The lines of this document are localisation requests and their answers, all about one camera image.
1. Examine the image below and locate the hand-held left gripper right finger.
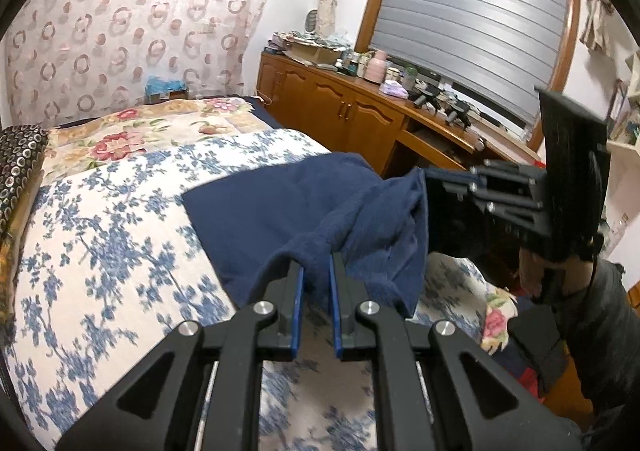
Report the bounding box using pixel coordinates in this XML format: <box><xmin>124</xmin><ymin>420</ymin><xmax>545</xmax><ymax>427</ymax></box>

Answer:
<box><xmin>327</xmin><ymin>251</ymin><xmax>583</xmax><ymax>451</ymax></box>

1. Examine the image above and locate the pink bottle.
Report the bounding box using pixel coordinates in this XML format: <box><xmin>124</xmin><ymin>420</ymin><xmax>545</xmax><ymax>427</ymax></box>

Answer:
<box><xmin>364</xmin><ymin>51</ymin><xmax>388</xmax><ymax>84</ymax></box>

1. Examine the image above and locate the long wooden cabinet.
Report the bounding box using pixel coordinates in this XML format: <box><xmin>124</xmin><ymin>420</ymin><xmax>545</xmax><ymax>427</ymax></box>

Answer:
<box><xmin>256</xmin><ymin>51</ymin><xmax>543</xmax><ymax>182</ymax></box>

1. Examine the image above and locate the person's right forearm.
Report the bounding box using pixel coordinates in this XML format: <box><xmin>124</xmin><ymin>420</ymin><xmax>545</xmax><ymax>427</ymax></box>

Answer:
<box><xmin>550</xmin><ymin>256</ymin><xmax>640</xmax><ymax>432</ymax></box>

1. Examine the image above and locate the sheer circle-patterned curtain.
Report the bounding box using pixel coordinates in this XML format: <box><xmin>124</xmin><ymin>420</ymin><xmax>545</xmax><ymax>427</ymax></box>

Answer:
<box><xmin>2</xmin><ymin>0</ymin><xmax>273</xmax><ymax>129</ymax></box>

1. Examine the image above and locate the white blue-flowered quilt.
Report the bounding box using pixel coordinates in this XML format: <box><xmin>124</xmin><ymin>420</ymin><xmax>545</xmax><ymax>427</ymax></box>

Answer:
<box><xmin>0</xmin><ymin>128</ymin><xmax>501</xmax><ymax>451</ymax></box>

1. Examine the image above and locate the person's right hand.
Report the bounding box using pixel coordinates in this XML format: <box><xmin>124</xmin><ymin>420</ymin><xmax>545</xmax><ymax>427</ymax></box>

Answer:
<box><xmin>517</xmin><ymin>246</ymin><xmax>551</xmax><ymax>304</ymax></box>

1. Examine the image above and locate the navy printed t-shirt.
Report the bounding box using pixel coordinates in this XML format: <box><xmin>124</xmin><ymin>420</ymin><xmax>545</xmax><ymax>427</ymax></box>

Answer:
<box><xmin>181</xmin><ymin>152</ymin><xmax>431</xmax><ymax>322</ymax></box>

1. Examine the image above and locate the blue plastic bag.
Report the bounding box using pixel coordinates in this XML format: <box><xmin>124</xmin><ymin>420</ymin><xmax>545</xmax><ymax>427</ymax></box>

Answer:
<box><xmin>145</xmin><ymin>76</ymin><xmax>190</xmax><ymax>104</ymax></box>

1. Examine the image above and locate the dark ring-patterned pillow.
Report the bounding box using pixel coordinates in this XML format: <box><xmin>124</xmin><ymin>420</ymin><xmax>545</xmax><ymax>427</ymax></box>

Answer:
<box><xmin>0</xmin><ymin>125</ymin><xmax>51</xmax><ymax>232</ymax></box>

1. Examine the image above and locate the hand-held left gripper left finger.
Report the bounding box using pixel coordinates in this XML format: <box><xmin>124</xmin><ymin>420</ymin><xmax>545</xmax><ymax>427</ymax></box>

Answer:
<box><xmin>55</xmin><ymin>258</ymin><xmax>306</xmax><ymax>451</ymax></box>

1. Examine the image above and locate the cardboard box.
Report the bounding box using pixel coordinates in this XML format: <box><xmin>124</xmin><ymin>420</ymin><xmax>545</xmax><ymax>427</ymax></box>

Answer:
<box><xmin>290</xmin><ymin>38</ymin><xmax>346</xmax><ymax>66</ymax></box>

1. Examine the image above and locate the beige hanging cloth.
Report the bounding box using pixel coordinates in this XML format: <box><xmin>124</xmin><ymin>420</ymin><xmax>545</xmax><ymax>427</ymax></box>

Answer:
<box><xmin>580</xmin><ymin>0</ymin><xmax>616</xmax><ymax>52</ymax></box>

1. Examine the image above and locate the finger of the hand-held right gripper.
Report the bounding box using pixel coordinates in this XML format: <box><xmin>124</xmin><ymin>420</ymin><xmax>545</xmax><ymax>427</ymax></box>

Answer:
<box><xmin>424</xmin><ymin>158</ymin><xmax>546</xmax><ymax>199</ymax></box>
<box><xmin>427</xmin><ymin>191</ymin><xmax>551</xmax><ymax>253</ymax></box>

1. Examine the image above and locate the white wall shelf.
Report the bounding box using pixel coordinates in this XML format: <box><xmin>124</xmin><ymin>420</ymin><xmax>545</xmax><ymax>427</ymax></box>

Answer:
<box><xmin>605</xmin><ymin>51</ymin><xmax>640</xmax><ymax>156</ymax></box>

